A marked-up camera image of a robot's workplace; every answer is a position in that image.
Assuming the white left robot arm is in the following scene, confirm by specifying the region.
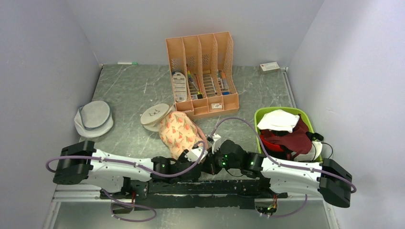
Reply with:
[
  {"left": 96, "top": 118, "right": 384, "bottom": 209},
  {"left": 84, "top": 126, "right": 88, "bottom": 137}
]
[{"left": 46, "top": 141, "right": 208, "bottom": 198}]

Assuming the green plastic basket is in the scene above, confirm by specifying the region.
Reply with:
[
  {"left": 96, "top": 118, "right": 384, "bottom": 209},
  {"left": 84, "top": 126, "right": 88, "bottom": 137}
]
[{"left": 255, "top": 107, "right": 323, "bottom": 162}]

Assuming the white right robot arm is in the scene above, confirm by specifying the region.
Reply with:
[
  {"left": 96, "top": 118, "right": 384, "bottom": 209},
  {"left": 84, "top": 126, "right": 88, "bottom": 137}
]
[{"left": 203, "top": 140, "right": 355, "bottom": 208}]

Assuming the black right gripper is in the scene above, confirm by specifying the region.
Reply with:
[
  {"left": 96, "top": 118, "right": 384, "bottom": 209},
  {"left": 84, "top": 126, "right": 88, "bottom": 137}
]
[{"left": 201, "top": 146, "right": 242, "bottom": 176}]

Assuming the dark red garment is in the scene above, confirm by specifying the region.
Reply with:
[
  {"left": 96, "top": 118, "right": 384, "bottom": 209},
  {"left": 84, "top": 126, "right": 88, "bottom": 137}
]
[{"left": 260, "top": 118, "right": 316, "bottom": 161}]

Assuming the green white marker pen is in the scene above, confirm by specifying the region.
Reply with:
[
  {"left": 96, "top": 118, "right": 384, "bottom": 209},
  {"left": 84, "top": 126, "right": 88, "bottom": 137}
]
[{"left": 117, "top": 62, "right": 138, "bottom": 65}]

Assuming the small white box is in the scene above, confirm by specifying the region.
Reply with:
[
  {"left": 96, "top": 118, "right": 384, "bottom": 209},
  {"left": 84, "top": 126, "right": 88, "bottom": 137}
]
[{"left": 259, "top": 62, "right": 280, "bottom": 73}]

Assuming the round beige mesh laundry bag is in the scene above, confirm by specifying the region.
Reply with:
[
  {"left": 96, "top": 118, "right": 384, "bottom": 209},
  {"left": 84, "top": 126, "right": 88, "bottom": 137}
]
[{"left": 140, "top": 103, "right": 175, "bottom": 132}]

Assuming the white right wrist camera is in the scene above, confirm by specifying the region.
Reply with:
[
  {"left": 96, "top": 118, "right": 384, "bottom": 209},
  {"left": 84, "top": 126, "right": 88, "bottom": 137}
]
[{"left": 207, "top": 134, "right": 223, "bottom": 154}]

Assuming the orange plastic file organizer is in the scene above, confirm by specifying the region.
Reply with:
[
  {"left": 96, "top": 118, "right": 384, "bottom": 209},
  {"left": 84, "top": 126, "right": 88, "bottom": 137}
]
[{"left": 165, "top": 31, "right": 239, "bottom": 119}]

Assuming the floral mesh laundry bag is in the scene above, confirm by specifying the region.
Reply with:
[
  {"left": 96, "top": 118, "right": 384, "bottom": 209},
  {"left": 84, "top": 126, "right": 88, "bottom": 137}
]
[{"left": 158, "top": 111, "right": 208, "bottom": 159}]

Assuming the white card pack in organizer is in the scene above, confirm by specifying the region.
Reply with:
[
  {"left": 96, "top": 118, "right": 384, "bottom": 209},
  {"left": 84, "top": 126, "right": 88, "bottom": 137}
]
[{"left": 171, "top": 71, "right": 187, "bottom": 103}]

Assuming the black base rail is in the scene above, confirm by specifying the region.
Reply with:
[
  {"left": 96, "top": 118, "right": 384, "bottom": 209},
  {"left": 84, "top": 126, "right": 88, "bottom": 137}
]
[{"left": 112, "top": 178, "right": 288, "bottom": 209}]

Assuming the grey round laundry bag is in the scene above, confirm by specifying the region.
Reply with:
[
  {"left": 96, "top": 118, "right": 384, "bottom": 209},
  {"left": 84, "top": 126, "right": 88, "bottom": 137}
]
[{"left": 74, "top": 101, "right": 114, "bottom": 138}]

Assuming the white cloth in basket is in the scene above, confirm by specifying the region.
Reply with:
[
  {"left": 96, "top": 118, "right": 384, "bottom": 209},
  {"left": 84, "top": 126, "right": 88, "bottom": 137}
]
[{"left": 256, "top": 109, "right": 300, "bottom": 133}]

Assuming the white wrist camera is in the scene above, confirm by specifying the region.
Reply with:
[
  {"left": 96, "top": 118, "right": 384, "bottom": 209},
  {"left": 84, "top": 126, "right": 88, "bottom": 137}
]
[
  {"left": 185, "top": 146, "right": 208, "bottom": 163},
  {"left": 207, "top": 134, "right": 223, "bottom": 154}
]

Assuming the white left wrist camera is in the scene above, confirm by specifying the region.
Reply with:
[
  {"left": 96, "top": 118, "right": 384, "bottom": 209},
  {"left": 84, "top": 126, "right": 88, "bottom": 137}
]
[{"left": 185, "top": 146, "right": 208, "bottom": 163}]

